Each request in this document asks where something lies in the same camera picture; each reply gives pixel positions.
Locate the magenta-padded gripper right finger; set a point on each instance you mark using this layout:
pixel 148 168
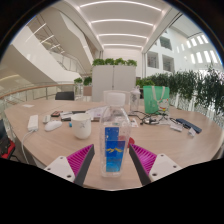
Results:
pixel 164 165

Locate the small blue packet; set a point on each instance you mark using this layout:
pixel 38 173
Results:
pixel 70 124

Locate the dark red-edged smartphone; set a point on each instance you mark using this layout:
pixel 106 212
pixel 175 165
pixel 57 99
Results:
pixel 56 113

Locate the green tote bag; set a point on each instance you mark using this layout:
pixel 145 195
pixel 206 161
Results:
pixel 154 99

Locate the clear blue-labelled water bottle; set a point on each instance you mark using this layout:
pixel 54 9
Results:
pixel 115 146

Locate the clear tumbler with white lid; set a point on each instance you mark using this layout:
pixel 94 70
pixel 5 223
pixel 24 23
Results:
pixel 134 100

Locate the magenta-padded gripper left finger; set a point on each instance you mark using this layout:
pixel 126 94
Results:
pixel 58 166

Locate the white cabinet topped with plants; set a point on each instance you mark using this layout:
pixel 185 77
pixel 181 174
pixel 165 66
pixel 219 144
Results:
pixel 113 81

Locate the open magazine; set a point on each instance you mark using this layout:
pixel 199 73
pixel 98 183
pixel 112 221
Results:
pixel 96 112

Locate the dark blue notebook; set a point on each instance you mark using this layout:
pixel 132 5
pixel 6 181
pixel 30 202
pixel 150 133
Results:
pixel 188 125

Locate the white power strip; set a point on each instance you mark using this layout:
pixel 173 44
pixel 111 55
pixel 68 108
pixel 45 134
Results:
pixel 33 122

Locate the white paper cup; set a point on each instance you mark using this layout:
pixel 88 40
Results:
pixel 81 126

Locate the white chair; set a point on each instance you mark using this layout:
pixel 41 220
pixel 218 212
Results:
pixel 126 98

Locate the black office chair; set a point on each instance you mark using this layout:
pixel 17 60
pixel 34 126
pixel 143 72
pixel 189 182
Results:
pixel 64 96

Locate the white computer mouse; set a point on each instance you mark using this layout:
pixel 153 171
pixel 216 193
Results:
pixel 53 125

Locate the small planter with green plant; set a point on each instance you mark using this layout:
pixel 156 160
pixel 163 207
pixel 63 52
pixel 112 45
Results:
pixel 87 88

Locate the row of green plants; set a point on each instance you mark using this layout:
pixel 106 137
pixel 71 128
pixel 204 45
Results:
pixel 196 88

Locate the black and red chair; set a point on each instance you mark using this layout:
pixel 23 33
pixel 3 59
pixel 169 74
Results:
pixel 6 146

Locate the small white oblong device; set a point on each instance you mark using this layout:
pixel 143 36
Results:
pixel 46 119

